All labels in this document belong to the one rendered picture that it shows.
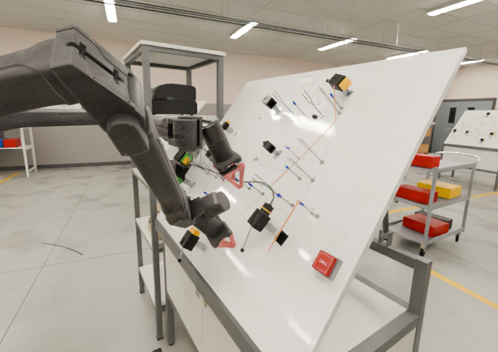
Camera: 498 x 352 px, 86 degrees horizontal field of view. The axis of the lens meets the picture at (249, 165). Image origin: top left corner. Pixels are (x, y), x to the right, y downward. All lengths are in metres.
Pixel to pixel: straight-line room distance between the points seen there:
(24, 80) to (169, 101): 1.40
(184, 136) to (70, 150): 7.80
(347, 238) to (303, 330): 0.25
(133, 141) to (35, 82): 0.12
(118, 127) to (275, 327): 0.65
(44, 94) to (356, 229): 0.70
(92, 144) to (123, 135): 7.93
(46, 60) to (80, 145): 8.00
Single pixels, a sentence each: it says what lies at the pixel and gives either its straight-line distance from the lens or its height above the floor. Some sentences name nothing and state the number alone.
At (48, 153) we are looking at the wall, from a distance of 8.52.
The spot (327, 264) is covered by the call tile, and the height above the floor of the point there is 1.11.
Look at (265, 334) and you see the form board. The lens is 0.85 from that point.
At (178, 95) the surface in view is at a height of 1.58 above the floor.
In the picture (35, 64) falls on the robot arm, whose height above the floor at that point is 1.53.
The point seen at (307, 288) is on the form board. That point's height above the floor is 1.03.
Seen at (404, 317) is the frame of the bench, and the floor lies 0.80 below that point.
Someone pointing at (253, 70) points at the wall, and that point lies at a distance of 9.12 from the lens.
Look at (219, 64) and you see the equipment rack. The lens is 1.80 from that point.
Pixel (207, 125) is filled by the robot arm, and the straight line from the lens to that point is 0.69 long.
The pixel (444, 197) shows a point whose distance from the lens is 3.82.
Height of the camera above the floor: 1.48
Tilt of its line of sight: 11 degrees down
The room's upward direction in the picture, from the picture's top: 1 degrees clockwise
